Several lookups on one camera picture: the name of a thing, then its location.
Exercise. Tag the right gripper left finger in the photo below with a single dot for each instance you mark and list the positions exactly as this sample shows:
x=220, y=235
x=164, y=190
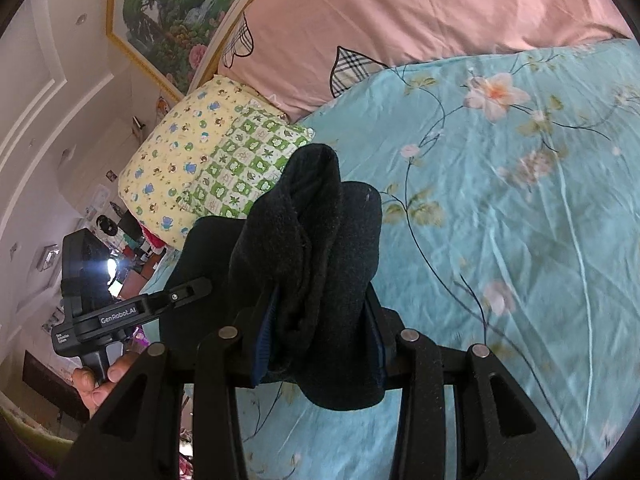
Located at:
x=135, y=433

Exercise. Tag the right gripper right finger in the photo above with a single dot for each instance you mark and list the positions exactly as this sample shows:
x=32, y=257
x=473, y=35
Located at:
x=462, y=414

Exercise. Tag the black pants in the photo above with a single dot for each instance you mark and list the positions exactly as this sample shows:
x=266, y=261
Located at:
x=311, y=243

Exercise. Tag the person's left hand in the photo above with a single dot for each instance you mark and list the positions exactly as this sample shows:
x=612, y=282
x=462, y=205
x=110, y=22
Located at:
x=91, y=393

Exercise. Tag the yellow and green patterned pillow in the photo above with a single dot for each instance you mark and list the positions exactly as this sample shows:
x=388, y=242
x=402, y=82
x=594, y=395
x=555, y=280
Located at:
x=213, y=154

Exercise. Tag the light blue floral bedsheet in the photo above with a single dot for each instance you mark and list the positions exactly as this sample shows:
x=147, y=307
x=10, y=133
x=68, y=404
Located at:
x=510, y=189

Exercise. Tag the gold framed landscape painting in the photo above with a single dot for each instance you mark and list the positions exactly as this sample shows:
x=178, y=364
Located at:
x=180, y=43

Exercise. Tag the pink quilt with plaid hearts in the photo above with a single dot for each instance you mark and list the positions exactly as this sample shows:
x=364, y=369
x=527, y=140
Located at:
x=300, y=54

